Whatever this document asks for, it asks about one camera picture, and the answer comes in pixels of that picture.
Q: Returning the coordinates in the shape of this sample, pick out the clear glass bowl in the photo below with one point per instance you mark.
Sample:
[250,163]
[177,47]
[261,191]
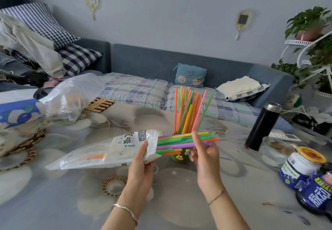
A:
[275,152]

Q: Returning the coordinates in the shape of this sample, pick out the person's right thumb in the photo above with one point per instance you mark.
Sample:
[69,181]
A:
[199,142]

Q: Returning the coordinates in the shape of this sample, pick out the person's left thumb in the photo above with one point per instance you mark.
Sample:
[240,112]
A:
[142,150]

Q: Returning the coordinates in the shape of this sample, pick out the black thermos flask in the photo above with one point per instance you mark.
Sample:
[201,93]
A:
[262,127]

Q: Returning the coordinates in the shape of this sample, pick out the person's right hand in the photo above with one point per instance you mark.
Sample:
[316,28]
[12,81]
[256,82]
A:
[207,167]

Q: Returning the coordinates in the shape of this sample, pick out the folded cream cloth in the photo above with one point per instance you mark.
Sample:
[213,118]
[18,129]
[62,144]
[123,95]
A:
[238,86]

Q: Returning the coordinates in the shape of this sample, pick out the bundle of colourful straws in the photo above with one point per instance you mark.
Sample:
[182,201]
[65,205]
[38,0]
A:
[181,141]

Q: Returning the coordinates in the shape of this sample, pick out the light blue cartoon cushion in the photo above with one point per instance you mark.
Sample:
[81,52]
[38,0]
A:
[190,75]

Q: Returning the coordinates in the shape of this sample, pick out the blue and white carton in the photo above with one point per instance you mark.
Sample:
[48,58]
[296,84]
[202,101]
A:
[18,110]

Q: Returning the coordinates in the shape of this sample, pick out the upright colourful straws in cup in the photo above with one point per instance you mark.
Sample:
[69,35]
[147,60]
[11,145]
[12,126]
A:
[189,110]

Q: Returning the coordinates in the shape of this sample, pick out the grey-blue fabric sofa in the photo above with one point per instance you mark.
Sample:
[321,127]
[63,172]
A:
[155,59]

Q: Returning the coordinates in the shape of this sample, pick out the plaid sofa cover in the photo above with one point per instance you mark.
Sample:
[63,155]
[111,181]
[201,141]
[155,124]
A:
[140,90]

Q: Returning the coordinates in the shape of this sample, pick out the dark blue plastic bottle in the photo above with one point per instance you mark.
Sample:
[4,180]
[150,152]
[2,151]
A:
[316,193]

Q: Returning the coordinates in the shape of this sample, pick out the pile of clothes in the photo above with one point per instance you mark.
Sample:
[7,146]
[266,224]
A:
[28,48]

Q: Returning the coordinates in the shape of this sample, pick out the dark checked pillow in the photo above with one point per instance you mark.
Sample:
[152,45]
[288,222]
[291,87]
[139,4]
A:
[77,57]

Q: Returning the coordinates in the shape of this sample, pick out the person's right forearm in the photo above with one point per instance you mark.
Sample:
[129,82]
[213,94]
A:
[225,211]

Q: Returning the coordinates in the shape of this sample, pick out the clear crumpled plastic bag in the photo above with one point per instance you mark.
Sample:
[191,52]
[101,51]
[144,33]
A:
[70,95]

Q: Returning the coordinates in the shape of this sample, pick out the green plant in pink pot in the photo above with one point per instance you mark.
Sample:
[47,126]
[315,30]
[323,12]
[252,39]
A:
[307,22]

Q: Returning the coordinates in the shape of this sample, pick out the floral tablecloth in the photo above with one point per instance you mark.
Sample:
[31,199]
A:
[77,198]

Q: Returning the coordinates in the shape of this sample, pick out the plaid flat cushion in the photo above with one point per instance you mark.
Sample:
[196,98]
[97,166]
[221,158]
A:
[255,93]

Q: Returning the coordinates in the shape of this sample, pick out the person's left forearm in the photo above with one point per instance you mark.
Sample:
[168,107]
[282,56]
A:
[129,209]

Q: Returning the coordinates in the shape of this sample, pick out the white metal plant stand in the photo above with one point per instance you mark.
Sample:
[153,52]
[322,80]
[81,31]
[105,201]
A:
[311,43]

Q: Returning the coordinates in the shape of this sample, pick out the wooden slatted trivet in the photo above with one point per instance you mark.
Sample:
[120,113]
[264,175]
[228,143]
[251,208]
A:
[99,104]

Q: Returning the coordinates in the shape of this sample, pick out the trailing green plant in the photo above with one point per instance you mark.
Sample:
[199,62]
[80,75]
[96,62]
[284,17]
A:
[317,53]

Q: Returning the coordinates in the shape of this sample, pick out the large blue gingham pillow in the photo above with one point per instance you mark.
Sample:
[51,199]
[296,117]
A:
[44,22]

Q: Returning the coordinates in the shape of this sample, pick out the white plastic straw packet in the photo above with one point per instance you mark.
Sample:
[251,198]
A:
[103,152]

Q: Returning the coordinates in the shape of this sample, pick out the green cartoon cup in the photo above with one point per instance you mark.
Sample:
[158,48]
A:
[180,157]

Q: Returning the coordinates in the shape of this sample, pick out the black bag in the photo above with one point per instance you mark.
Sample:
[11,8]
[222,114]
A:
[311,125]

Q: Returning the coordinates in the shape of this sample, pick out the white flat device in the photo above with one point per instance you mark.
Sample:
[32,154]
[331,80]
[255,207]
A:
[284,136]

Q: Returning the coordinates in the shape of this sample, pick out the white jar with yellow lid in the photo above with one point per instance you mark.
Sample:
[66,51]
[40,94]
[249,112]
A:
[298,166]

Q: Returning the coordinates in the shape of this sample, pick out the person's left hand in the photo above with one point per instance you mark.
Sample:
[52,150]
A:
[140,171]

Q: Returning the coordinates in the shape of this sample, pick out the wall switch with lace frame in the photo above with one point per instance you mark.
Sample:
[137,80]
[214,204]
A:
[242,20]

